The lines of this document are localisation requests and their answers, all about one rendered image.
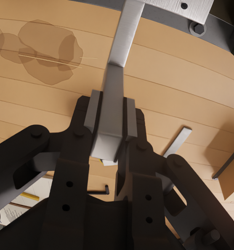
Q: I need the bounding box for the silver flat steel bar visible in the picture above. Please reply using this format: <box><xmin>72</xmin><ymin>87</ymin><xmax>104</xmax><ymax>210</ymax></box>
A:
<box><xmin>162</xmin><ymin>127</ymin><xmax>193</xmax><ymax>159</ymax></box>

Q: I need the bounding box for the white paper sheet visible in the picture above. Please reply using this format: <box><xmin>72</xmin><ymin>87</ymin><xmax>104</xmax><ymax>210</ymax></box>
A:
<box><xmin>10</xmin><ymin>175</ymin><xmax>53</xmax><ymax>208</ymax></box>

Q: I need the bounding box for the yellow pencil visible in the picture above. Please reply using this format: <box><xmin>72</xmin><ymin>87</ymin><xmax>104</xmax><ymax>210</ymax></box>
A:
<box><xmin>20</xmin><ymin>191</ymin><xmax>40</xmax><ymax>202</ymax></box>

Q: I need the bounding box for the silver brushed bracket plate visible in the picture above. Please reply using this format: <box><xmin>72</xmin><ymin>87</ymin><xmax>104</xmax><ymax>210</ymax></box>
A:
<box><xmin>142</xmin><ymin>0</ymin><xmax>215</xmax><ymax>25</ymax></box>

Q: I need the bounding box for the white and yellow tag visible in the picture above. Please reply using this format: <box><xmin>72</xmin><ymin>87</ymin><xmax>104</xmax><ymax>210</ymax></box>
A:
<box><xmin>99</xmin><ymin>158</ymin><xmax>118</xmax><ymax>167</ymax></box>

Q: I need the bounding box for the dark hex bolt with washer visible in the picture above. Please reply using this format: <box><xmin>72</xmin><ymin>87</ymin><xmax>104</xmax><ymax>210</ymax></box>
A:
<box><xmin>189</xmin><ymin>21</ymin><xmax>207</xmax><ymax>37</ymax></box>

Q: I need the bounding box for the silver square gauge bar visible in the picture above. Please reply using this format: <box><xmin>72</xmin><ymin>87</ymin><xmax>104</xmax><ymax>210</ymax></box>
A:
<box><xmin>89</xmin><ymin>63</ymin><xmax>126</xmax><ymax>163</ymax></box>

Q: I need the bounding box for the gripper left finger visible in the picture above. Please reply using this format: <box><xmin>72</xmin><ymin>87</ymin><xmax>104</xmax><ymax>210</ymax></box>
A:
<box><xmin>0</xmin><ymin>89</ymin><xmax>104</xmax><ymax>250</ymax></box>

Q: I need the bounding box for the dark grey round rod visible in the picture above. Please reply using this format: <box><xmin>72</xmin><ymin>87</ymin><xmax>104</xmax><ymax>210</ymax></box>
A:
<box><xmin>212</xmin><ymin>144</ymin><xmax>234</xmax><ymax>181</ymax></box>

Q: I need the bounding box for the dark grey curved base rail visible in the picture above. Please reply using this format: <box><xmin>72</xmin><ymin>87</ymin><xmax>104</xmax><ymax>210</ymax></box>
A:
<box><xmin>69</xmin><ymin>0</ymin><xmax>234</xmax><ymax>63</ymax></box>

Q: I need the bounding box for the silver square outer gauge tube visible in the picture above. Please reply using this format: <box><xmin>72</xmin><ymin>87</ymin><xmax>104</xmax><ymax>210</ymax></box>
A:
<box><xmin>107</xmin><ymin>0</ymin><xmax>146</xmax><ymax>68</ymax></box>

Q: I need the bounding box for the black hex key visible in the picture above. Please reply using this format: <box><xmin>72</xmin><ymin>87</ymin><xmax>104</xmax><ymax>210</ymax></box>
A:
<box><xmin>87</xmin><ymin>184</ymin><xmax>110</xmax><ymax>195</ymax></box>

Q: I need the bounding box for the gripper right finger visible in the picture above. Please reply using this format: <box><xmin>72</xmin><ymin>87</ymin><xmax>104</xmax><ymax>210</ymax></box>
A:
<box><xmin>114</xmin><ymin>97</ymin><xmax>234</xmax><ymax>250</ymax></box>

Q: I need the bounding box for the printed document on clipboard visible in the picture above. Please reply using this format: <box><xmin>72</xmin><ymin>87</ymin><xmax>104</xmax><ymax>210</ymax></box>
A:
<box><xmin>0</xmin><ymin>202</ymin><xmax>32</xmax><ymax>226</ymax></box>

